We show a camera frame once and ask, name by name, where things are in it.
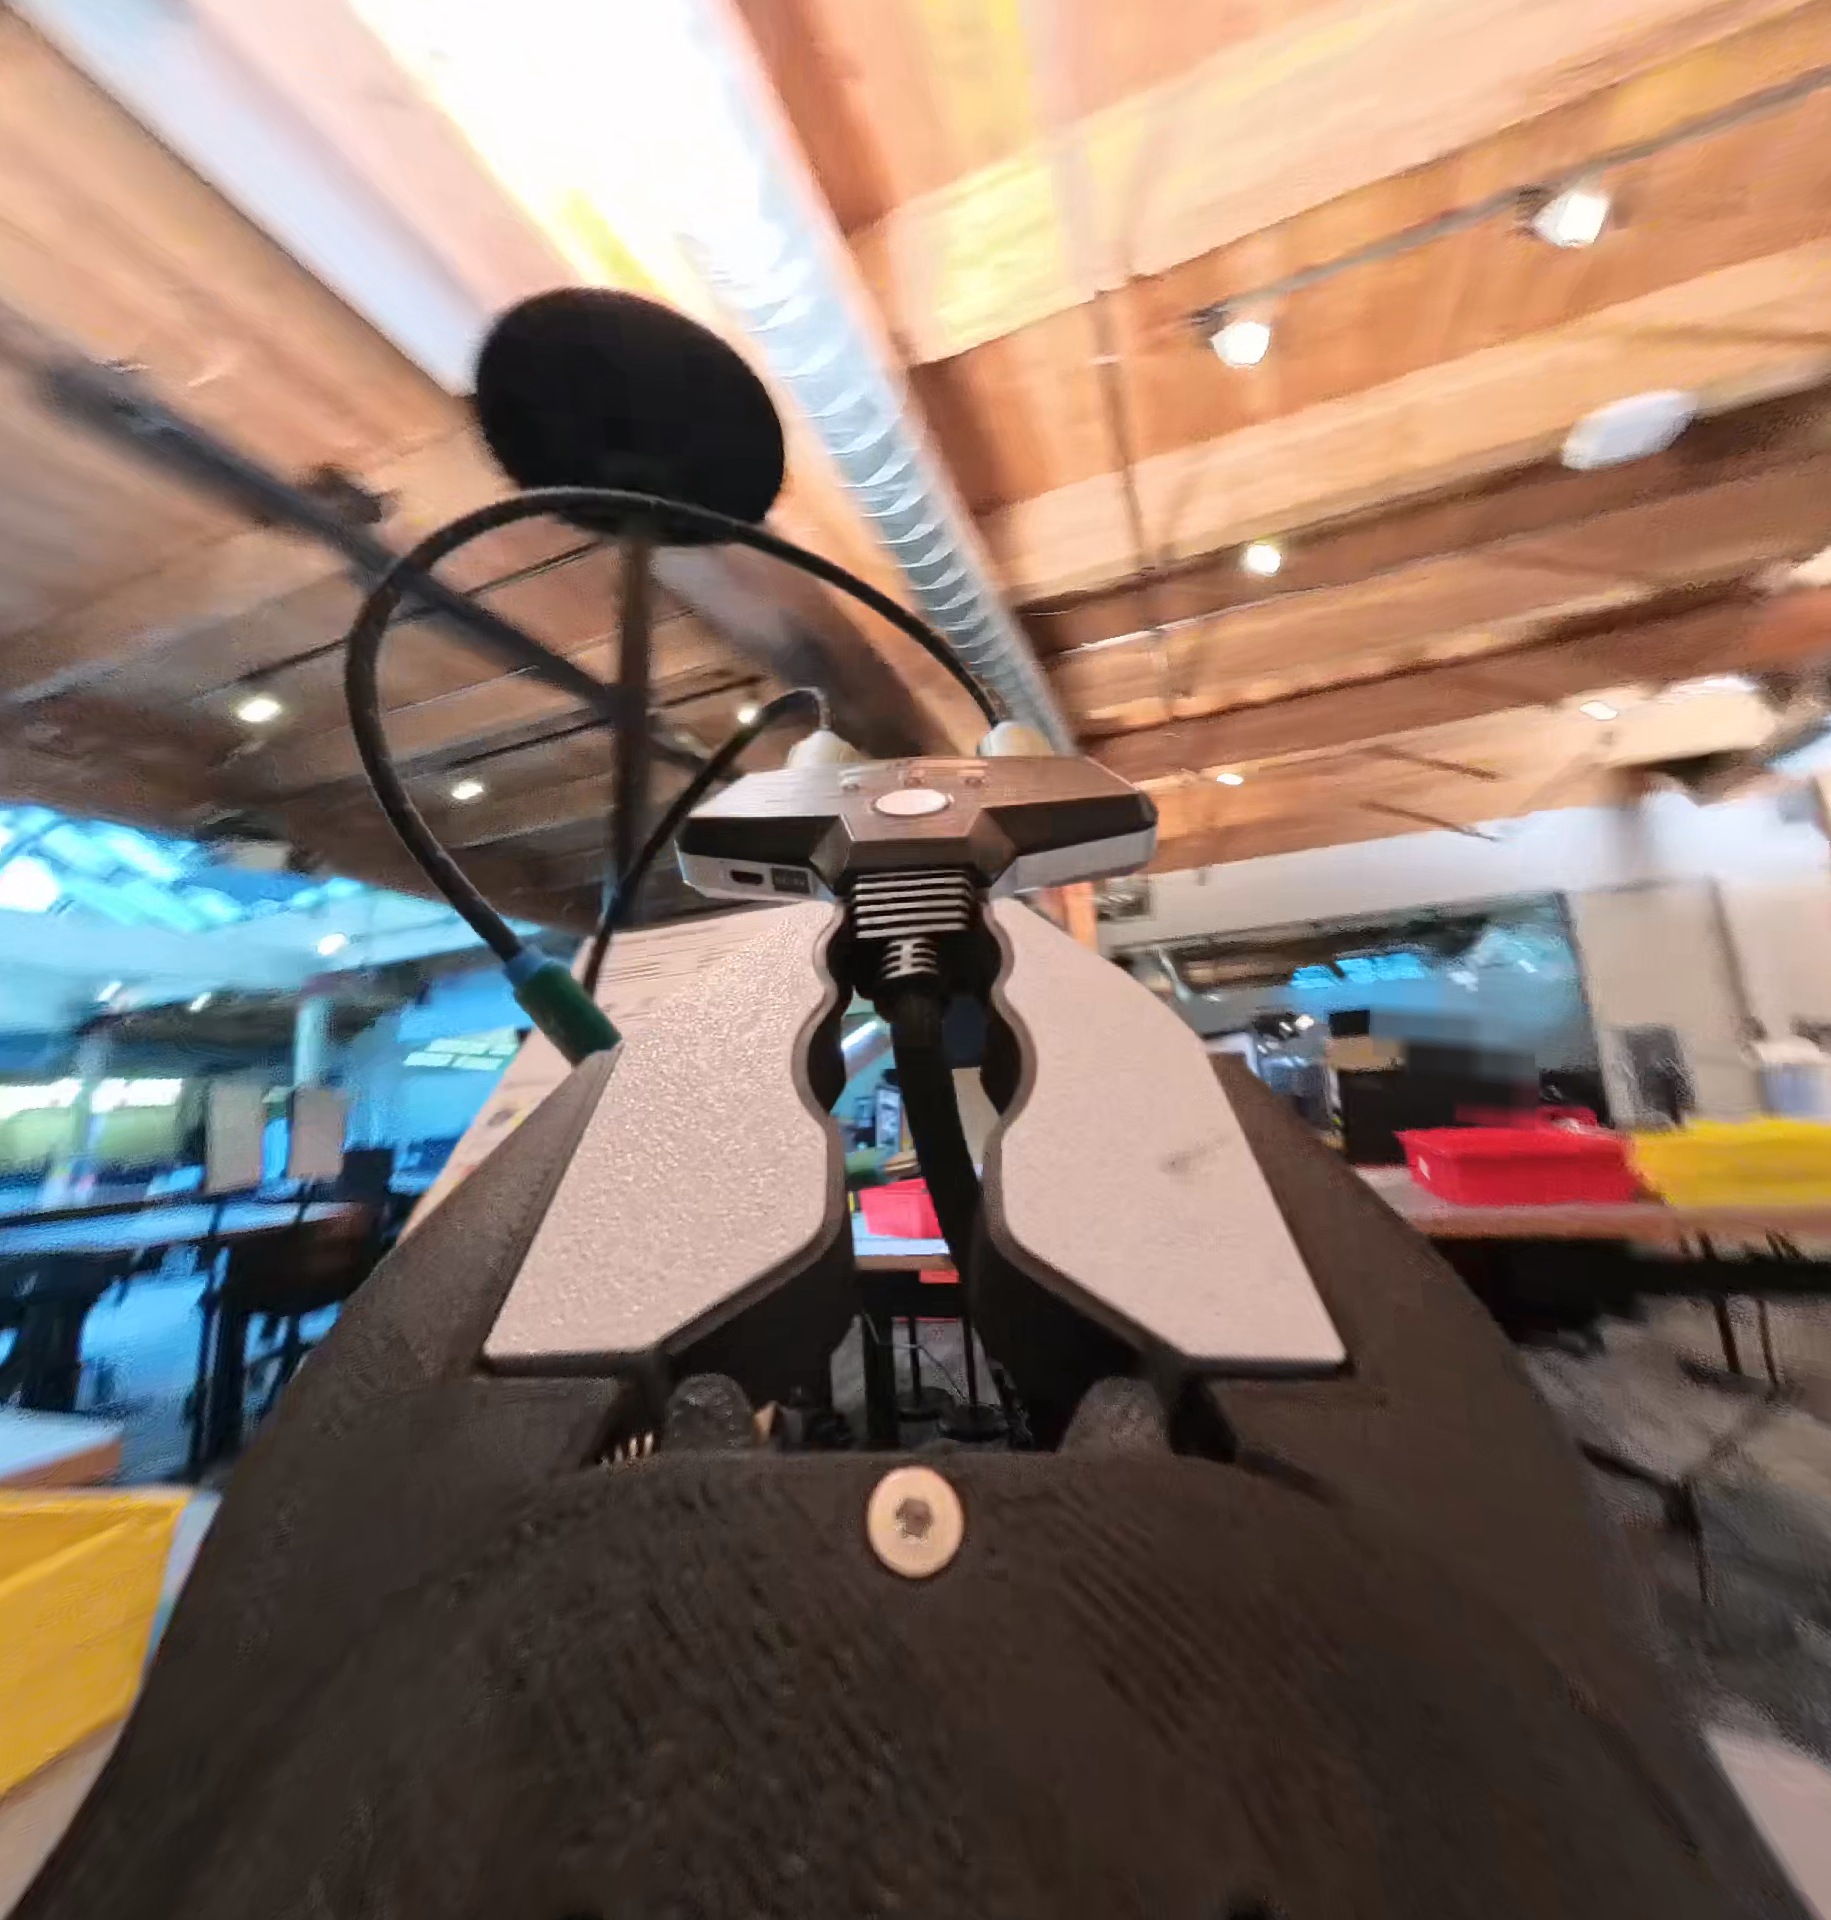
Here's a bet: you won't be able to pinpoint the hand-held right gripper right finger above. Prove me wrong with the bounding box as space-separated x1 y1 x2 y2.
979 901 1353 1378

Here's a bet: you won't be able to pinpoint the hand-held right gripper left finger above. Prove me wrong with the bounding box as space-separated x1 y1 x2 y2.
481 901 860 1378

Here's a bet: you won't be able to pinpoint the thick black cable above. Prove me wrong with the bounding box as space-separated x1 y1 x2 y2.
881 974 995 1328

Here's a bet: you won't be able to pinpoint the grey tracker device with ports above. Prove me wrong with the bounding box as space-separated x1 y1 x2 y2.
675 754 1163 995

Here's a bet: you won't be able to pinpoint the dark table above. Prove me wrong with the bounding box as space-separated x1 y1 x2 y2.
0 1197 394 1478

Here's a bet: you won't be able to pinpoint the skylight windows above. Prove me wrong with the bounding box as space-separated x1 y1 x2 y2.
0 802 468 968

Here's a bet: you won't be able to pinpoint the yellow plastic bin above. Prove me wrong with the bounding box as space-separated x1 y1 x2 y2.
0 1484 198 1827
1630 1117 1831 1210

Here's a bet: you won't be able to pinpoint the white table with wooden edge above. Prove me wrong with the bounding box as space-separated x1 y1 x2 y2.
0 1401 126 1496

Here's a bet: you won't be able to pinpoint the black foam microphone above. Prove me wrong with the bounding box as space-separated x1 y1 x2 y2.
472 288 789 923

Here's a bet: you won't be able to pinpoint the white ceiling access point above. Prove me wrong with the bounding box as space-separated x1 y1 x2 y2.
1558 388 1700 471

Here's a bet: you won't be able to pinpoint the thin black cable white plug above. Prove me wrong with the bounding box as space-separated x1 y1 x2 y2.
580 688 865 995

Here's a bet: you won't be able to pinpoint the black cable with green plug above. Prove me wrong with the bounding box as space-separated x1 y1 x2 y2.
342 486 1048 1061

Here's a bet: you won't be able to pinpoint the silver ventilation duct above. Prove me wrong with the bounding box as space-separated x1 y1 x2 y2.
687 226 1077 754

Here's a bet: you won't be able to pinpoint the ceiling track rail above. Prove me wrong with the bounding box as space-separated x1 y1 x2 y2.
1190 61 1831 329

